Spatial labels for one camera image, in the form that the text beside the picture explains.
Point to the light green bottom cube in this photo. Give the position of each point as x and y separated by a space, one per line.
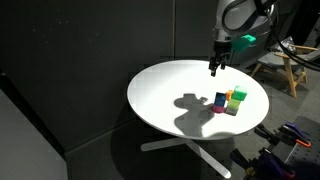
232 111

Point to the magenta building block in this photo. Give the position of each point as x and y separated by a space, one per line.
218 108

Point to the purple clamp with orange tips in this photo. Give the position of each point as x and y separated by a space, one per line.
298 135

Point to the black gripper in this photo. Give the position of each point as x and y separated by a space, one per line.
220 51

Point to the green building block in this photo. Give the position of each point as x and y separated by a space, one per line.
239 93

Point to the blue building block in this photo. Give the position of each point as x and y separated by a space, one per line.
220 99

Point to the white table base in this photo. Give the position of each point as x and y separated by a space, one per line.
200 151

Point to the wooden chair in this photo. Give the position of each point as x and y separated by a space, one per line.
290 71

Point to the purple spring clamp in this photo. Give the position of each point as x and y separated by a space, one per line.
266 165

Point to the perforated metal board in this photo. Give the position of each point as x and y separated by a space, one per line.
303 163

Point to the patterned chair cushion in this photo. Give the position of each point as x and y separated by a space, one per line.
278 53

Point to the lime building block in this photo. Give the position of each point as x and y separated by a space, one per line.
234 103

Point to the orange building block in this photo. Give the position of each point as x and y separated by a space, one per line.
229 95

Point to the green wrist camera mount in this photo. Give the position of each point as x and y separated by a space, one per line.
243 42

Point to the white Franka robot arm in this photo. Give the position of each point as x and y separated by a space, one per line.
243 20

